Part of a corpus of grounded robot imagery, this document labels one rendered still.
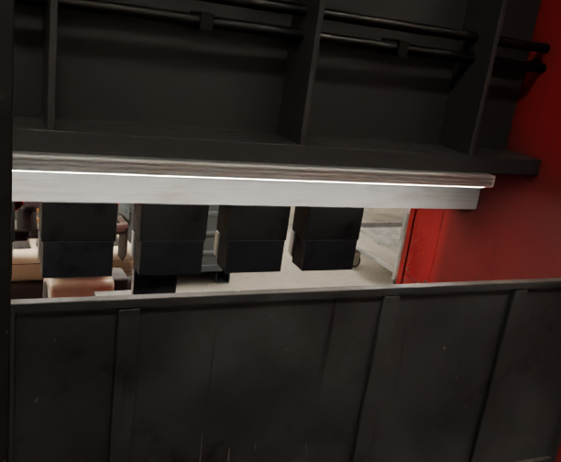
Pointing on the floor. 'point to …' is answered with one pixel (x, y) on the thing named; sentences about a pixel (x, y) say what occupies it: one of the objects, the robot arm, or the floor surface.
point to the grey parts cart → (390, 234)
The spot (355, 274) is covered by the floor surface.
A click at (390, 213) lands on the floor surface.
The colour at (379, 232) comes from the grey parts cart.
